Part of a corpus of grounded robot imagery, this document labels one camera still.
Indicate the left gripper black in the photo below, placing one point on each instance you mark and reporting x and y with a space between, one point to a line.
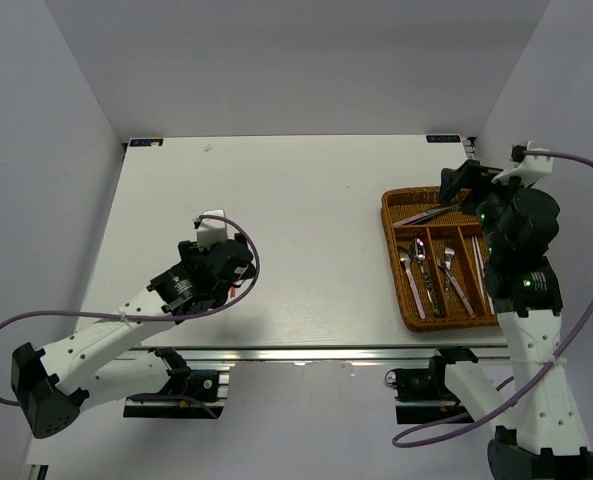
191 255

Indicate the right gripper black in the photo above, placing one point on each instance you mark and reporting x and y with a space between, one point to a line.
476 178

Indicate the knife with black handle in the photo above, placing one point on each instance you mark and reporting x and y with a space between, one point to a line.
432 213

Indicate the knife with pink handle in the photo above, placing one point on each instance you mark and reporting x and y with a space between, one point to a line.
412 220

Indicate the white chopstick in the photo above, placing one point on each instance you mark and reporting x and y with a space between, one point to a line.
477 275
481 275

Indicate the fork with black dotted handle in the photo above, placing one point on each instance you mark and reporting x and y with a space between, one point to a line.
449 254

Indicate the spoon with dark dotted handle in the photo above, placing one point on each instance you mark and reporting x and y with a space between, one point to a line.
419 256

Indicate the fork with pink handle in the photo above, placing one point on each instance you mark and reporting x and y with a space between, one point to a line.
459 291

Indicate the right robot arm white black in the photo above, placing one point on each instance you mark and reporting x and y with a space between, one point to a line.
540 435

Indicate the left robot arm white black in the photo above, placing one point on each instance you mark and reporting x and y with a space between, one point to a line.
56 383

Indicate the blue label right corner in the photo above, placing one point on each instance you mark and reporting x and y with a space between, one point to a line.
433 138

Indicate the blue label corner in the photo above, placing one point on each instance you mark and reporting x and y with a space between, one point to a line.
433 138
145 142

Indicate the wicker cutlery basket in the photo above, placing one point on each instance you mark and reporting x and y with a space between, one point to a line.
453 229

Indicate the blue label left corner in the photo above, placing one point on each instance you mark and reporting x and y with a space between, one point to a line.
145 142

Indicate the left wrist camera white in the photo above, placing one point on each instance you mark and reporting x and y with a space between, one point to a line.
209 232

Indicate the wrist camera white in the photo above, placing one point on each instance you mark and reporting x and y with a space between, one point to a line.
209 232
531 163

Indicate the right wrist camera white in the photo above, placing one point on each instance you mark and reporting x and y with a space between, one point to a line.
531 163

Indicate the spoon with pink handle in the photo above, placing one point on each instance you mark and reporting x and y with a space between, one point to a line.
406 261

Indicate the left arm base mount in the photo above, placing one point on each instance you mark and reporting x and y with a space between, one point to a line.
189 393

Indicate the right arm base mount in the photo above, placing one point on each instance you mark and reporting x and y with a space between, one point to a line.
420 393

